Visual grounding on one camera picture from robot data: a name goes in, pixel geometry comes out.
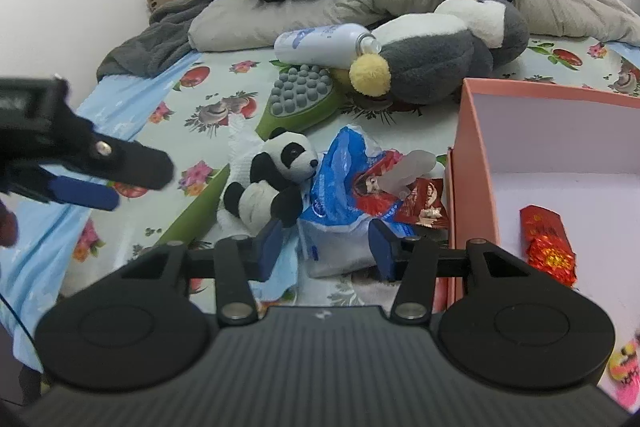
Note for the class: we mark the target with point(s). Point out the dark grey blanket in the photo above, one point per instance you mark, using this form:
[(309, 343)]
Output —
[(150, 42)]

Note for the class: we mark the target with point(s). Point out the red brown snack packet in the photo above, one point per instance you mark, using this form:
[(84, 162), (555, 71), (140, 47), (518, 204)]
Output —
[(427, 202)]

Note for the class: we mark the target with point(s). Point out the white bottle with blue print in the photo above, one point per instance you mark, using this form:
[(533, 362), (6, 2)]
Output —
[(320, 44)]

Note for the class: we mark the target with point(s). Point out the light grey fleece pillow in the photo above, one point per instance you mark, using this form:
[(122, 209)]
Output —
[(250, 22)]

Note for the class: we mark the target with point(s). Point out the translucent white plastic bag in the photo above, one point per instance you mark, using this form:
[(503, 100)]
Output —
[(410, 169)]

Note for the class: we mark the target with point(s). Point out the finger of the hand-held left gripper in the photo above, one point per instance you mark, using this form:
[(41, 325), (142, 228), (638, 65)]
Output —
[(130, 159), (85, 193)]

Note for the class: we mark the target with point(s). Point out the panda plush toy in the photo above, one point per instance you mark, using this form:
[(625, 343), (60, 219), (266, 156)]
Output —
[(265, 187)]

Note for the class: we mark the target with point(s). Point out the grey white penguin plush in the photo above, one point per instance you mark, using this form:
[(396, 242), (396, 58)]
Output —
[(430, 57)]

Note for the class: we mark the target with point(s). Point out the tomato printed sheet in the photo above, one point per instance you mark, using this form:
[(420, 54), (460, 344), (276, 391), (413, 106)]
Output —
[(220, 67)]

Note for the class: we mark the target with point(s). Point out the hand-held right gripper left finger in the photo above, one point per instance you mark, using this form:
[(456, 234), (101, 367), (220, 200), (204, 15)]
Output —
[(270, 252)]

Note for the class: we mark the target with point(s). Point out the person's left hand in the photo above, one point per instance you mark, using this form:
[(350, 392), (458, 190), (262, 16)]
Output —
[(7, 224)]

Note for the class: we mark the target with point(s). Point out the orange cardboard box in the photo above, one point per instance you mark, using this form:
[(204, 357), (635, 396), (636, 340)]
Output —
[(550, 147)]

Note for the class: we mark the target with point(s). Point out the red foil packet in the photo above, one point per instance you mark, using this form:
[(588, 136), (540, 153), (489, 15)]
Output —
[(547, 244)]

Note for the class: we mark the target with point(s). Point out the green massage brush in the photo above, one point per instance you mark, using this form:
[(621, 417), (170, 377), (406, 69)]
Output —
[(300, 102)]

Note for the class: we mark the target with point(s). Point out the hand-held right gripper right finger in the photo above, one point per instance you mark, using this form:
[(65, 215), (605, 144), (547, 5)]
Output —
[(382, 252)]

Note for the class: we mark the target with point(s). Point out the blue plastic bag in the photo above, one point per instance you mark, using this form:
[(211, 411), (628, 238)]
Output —
[(340, 247)]

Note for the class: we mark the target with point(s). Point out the red plastic wrapper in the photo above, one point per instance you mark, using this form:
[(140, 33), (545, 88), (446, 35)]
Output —
[(375, 192)]

